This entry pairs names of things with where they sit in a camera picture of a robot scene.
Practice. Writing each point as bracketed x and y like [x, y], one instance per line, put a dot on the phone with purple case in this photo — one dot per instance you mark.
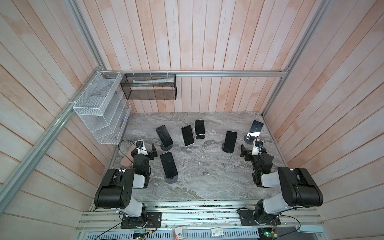
[169, 165]

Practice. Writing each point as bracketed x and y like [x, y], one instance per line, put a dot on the dark grey phone stand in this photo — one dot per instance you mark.
[224, 148]

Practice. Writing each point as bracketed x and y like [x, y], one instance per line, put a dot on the grey far-right phone stand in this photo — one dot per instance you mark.
[246, 140]

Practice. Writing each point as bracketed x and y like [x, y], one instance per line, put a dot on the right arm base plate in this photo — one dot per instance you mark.
[255, 218]

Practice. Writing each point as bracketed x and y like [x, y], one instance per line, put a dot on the black wire mesh basket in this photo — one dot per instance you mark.
[148, 87]

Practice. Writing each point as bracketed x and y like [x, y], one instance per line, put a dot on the aluminium rail frame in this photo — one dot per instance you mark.
[202, 220]

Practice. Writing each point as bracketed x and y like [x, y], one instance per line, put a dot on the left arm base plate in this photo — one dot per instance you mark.
[151, 220]

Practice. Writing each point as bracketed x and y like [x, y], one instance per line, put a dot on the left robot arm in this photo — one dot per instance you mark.
[116, 189]

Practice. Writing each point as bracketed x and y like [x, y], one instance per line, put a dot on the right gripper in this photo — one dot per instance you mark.
[250, 154]

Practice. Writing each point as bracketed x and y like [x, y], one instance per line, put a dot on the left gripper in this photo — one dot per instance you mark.
[147, 154]

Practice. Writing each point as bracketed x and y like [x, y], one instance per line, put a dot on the phone with green case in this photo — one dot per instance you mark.
[230, 141]

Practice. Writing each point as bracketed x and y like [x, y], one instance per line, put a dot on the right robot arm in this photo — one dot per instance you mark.
[298, 188]

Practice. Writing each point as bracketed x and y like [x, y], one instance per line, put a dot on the pink phone case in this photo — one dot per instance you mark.
[127, 161]

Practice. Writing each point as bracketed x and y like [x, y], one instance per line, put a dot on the white wire mesh shelf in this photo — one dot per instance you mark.
[102, 109]

